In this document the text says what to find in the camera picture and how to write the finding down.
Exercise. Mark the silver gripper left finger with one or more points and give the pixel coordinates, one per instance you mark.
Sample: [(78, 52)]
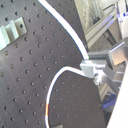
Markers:
[(98, 70)]

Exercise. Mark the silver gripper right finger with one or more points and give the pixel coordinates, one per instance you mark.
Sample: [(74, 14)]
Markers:
[(117, 54)]

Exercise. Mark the black perforated breadboard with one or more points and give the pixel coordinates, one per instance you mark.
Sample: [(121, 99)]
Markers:
[(27, 67)]

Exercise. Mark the blue bracket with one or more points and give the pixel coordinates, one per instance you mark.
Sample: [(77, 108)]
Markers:
[(110, 101)]

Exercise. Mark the aluminium extrusion frame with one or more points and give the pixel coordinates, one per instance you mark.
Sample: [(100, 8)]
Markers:
[(103, 22)]

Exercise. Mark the silver cable clip fixture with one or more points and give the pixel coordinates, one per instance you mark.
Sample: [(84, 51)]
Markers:
[(11, 32)]

